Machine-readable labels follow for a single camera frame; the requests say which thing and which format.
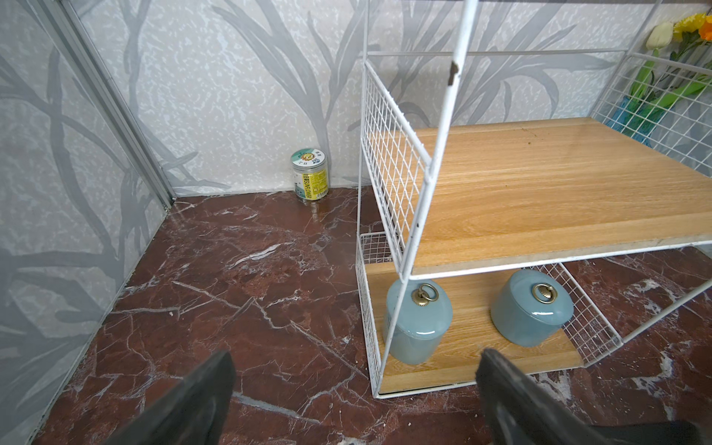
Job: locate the yellow label sunflower jar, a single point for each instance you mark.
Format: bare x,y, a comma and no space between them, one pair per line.
311,177

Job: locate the orange and white flowers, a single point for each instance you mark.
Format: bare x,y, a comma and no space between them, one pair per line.
662,82

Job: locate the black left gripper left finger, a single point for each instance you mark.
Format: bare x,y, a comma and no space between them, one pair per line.
193,412

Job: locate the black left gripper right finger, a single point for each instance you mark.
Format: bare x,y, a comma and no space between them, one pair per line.
518,411

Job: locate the white wire three-tier shelf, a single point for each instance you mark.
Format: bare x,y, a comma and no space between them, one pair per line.
483,138

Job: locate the blue glass vase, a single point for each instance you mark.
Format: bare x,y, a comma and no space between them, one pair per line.
629,121

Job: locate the blue-grey tea canister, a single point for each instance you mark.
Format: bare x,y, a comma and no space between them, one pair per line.
425,316
531,307

